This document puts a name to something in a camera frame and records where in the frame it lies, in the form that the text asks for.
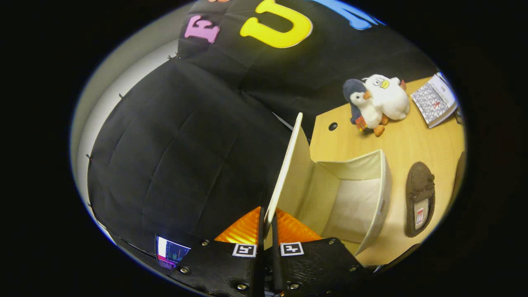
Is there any white duck plush toy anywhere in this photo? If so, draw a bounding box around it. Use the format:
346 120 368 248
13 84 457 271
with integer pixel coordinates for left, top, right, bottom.
362 74 410 121

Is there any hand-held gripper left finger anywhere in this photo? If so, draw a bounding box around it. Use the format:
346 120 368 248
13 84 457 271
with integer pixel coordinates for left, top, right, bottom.
175 206 264 297

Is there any grey penguin plush toy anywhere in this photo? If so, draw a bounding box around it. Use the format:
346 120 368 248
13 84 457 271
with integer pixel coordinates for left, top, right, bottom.
343 78 388 137

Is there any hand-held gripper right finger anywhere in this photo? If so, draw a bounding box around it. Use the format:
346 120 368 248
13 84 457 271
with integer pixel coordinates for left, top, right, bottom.
270 208 368 297

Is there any brown fuzzy shoe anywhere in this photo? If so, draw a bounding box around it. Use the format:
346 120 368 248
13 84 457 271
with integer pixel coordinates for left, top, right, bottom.
405 161 436 238
452 151 467 198

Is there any black backdrop cloth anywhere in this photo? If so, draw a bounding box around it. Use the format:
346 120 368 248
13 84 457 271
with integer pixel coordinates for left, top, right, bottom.
87 0 438 264

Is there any beige fabric storage box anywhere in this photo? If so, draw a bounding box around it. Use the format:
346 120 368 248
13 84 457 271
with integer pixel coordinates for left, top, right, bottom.
264 112 392 257

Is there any grey patterned cover book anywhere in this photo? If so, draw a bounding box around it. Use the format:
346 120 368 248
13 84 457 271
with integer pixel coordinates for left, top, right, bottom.
411 73 457 128

